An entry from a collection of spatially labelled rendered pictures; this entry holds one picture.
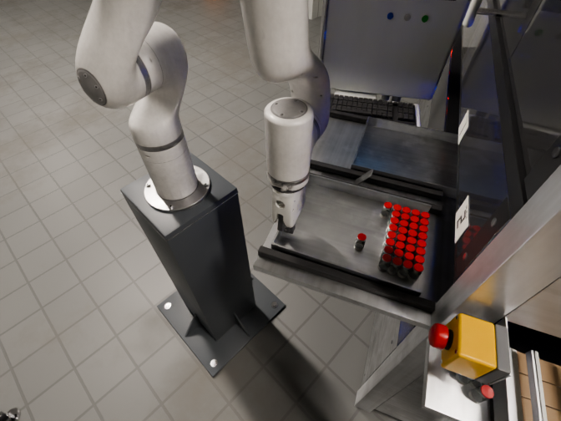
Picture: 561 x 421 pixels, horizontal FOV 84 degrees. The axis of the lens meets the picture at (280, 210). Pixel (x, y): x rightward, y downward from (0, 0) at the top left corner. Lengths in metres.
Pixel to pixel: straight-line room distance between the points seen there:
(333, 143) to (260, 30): 0.66
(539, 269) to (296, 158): 0.38
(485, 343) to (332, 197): 0.49
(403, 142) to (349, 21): 0.53
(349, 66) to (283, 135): 0.97
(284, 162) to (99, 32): 0.38
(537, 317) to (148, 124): 0.81
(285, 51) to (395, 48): 1.00
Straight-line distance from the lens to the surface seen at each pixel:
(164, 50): 0.75
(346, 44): 1.43
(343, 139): 1.09
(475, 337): 0.60
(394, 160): 1.04
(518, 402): 0.71
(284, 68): 0.48
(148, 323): 1.75
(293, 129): 0.52
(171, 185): 0.89
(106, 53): 0.68
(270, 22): 0.46
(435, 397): 0.71
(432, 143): 1.16
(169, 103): 0.80
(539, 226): 0.47
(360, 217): 0.85
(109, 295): 1.91
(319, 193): 0.89
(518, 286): 0.57
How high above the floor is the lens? 1.53
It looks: 50 degrees down
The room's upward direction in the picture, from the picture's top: straight up
